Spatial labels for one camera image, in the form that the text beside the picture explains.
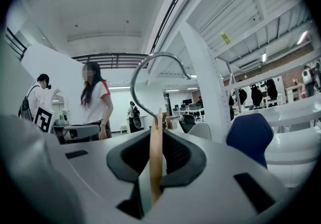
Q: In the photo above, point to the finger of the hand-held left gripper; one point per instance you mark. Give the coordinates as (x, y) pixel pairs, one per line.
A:
(85, 130)

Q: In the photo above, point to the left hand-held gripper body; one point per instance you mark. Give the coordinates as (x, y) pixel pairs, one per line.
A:
(44, 118)

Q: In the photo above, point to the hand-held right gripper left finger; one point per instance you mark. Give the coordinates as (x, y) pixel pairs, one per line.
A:
(100, 165)

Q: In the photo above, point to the white long table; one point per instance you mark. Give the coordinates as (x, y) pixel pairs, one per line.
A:
(296, 112)

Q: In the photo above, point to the black hanging backpack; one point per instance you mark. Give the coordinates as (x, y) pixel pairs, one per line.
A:
(256, 96)
(272, 90)

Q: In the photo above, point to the white small bench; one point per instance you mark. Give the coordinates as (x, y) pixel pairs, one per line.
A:
(124, 128)

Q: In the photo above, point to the wooden clothes hanger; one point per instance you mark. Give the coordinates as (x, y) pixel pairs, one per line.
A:
(156, 157)

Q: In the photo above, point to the white shelf cabinet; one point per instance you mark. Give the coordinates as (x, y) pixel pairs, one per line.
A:
(294, 93)

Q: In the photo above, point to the black mesh office chair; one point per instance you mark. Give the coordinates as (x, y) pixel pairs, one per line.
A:
(186, 122)

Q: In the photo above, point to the blue fabric chair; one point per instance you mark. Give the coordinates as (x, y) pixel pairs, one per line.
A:
(250, 132)

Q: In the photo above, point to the ceiling light strip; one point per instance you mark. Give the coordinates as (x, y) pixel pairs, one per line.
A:
(302, 37)

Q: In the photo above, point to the person's grey shirt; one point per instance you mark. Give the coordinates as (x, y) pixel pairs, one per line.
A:
(25, 167)

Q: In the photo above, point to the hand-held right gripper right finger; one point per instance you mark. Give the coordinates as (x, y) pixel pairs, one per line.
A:
(213, 180)

